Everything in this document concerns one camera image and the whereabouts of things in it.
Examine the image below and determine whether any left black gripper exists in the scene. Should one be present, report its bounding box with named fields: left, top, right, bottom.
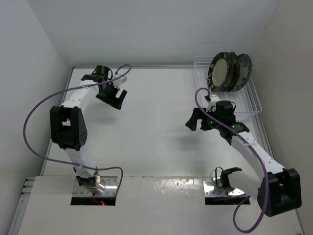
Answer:
left=96, top=80, right=127, bottom=110

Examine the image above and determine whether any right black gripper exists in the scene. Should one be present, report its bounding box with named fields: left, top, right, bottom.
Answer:
left=185, top=108, right=222, bottom=131

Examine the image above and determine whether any dark patterned rim plate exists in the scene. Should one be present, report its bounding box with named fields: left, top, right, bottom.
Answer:
left=207, top=52, right=231, bottom=92

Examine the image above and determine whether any silver rim plate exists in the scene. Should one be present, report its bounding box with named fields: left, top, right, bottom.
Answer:
left=224, top=52, right=233, bottom=92
left=228, top=52, right=240, bottom=92

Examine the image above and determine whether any blue floral plate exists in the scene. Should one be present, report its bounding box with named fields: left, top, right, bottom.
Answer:
left=235, top=54, right=252, bottom=91

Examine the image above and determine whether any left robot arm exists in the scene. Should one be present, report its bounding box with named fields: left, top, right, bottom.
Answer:
left=50, top=66, right=127, bottom=195

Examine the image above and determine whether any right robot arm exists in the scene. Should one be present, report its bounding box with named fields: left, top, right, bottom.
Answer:
left=185, top=100, right=302, bottom=217

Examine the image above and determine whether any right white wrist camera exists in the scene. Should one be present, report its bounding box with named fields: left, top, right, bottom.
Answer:
left=205, top=94, right=220, bottom=112

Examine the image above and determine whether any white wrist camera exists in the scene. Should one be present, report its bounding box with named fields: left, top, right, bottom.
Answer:
left=205, top=94, right=220, bottom=112
left=112, top=74, right=127, bottom=88

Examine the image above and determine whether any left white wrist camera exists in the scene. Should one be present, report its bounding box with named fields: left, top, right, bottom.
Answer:
left=112, top=74, right=127, bottom=88

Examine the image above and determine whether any white wire dish rack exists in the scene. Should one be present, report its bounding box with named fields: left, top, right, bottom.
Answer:
left=194, top=56, right=262, bottom=122

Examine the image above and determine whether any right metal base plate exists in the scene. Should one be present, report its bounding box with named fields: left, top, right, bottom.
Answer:
left=202, top=177, right=246, bottom=198

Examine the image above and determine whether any metal base plate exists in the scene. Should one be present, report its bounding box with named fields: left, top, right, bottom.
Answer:
left=202, top=177, right=246, bottom=198
left=72, top=177, right=118, bottom=197

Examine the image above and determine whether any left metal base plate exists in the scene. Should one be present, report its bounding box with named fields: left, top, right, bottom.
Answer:
left=72, top=177, right=118, bottom=197

